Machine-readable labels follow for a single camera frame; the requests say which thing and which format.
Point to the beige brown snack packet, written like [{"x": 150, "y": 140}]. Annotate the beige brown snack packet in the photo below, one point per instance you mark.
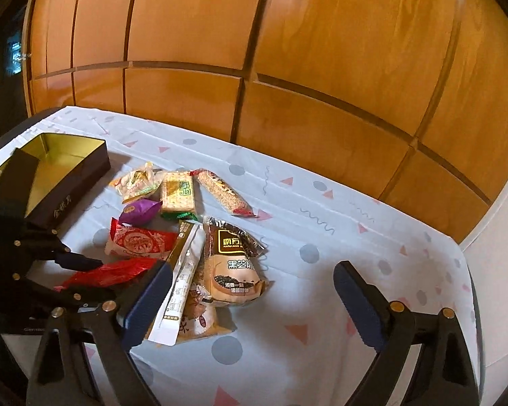
[{"x": 199, "y": 317}]

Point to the purple candy packet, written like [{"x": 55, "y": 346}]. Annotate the purple candy packet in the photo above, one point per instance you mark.
[{"x": 140, "y": 212}]

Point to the green cracker packet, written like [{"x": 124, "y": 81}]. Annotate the green cracker packet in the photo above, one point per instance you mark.
[{"x": 177, "y": 196}]

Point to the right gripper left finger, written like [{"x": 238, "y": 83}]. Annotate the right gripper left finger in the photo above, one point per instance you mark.
[{"x": 62, "y": 374}]

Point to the sesame rice bar packet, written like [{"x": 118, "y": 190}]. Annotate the sesame rice bar packet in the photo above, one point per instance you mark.
[{"x": 232, "y": 201}]

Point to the brown black sesame paste packet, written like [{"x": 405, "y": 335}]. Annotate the brown black sesame paste packet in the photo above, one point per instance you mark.
[{"x": 229, "y": 274}]

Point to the white gold stick sachet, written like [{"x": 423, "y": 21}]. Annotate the white gold stick sachet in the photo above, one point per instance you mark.
[{"x": 184, "y": 259}]

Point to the gold interior black tin box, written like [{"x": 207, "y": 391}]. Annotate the gold interior black tin box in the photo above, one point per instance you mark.
[{"x": 47, "y": 177}]

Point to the white patterned tablecloth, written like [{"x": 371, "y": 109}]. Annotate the white patterned tablecloth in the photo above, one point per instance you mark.
[{"x": 296, "y": 344}]

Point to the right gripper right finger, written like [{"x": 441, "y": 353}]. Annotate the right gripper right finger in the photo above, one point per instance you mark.
[{"x": 443, "y": 373}]

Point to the yellow clear candy packet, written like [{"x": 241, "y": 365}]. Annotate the yellow clear candy packet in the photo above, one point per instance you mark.
[{"x": 139, "y": 183}]

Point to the red white round-logo snack packet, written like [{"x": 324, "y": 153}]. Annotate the red white round-logo snack packet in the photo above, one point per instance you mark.
[{"x": 131, "y": 242}]

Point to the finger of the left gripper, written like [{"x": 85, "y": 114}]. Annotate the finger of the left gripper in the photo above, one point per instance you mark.
[
  {"x": 72, "y": 293},
  {"x": 76, "y": 262}
]

